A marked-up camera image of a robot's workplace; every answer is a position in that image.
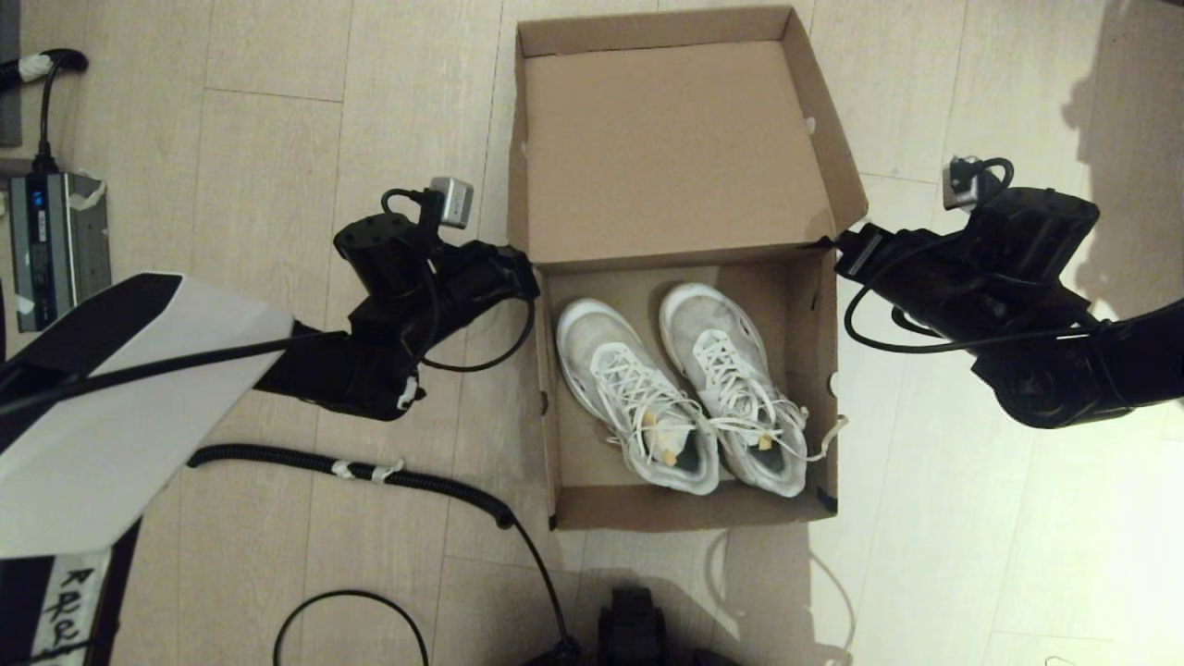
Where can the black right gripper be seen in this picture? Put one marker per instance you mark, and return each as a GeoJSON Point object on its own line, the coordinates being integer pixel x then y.
{"type": "Point", "coordinates": [1027, 231]}

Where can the grey power supply box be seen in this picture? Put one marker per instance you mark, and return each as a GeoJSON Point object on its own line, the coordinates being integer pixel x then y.
{"type": "Point", "coordinates": [55, 250]}

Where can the dark grey panel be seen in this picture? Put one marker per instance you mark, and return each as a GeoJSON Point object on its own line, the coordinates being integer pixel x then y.
{"type": "Point", "coordinates": [7, 74]}

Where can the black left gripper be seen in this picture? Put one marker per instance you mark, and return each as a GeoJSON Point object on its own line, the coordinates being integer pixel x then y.
{"type": "Point", "coordinates": [388, 254]}

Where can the black robot torso part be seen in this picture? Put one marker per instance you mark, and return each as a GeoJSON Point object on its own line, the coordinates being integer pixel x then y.
{"type": "Point", "coordinates": [634, 629]}

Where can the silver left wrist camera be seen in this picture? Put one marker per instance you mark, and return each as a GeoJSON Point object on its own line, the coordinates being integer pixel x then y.
{"type": "Point", "coordinates": [451, 202]}

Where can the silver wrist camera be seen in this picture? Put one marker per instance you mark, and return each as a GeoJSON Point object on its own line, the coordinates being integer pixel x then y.
{"type": "Point", "coordinates": [960, 185]}
{"type": "Point", "coordinates": [451, 202]}

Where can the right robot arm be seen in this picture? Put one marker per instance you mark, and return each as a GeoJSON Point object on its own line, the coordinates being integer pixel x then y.
{"type": "Point", "coordinates": [1110, 370]}

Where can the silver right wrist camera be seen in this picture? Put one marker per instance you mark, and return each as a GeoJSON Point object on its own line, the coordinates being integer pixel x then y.
{"type": "Point", "coordinates": [960, 185]}

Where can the brown cardboard shoe box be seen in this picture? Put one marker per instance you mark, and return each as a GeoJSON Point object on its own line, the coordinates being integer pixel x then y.
{"type": "Point", "coordinates": [675, 148]}

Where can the white sneaker orange insole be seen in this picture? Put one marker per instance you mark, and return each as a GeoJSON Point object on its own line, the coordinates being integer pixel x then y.
{"type": "Point", "coordinates": [592, 333]}

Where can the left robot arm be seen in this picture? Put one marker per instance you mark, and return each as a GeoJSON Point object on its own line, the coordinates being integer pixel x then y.
{"type": "Point", "coordinates": [111, 435]}

